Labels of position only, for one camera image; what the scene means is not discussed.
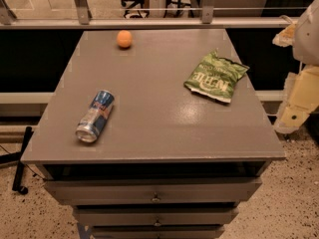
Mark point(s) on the green jalapeno chip bag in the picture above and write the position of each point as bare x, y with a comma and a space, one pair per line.
216, 77

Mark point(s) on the grey drawer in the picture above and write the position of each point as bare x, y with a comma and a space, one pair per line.
229, 189
165, 232
156, 216

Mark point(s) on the black stand leg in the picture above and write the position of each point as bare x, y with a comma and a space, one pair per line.
16, 157

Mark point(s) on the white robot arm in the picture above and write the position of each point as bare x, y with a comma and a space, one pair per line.
301, 89

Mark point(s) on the top grey drawer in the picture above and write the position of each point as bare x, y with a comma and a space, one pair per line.
229, 189

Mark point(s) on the bottom grey drawer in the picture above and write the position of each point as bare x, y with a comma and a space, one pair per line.
165, 232

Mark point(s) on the middle grey drawer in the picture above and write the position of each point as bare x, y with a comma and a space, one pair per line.
156, 216

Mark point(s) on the orange round fruit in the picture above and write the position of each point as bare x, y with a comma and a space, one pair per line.
124, 39

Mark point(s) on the blue silver energy drink can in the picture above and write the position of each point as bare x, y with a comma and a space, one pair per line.
93, 122

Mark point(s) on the black office chair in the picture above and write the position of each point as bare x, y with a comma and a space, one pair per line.
135, 1

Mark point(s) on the metal glass railing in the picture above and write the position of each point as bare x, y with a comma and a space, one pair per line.
78, 14

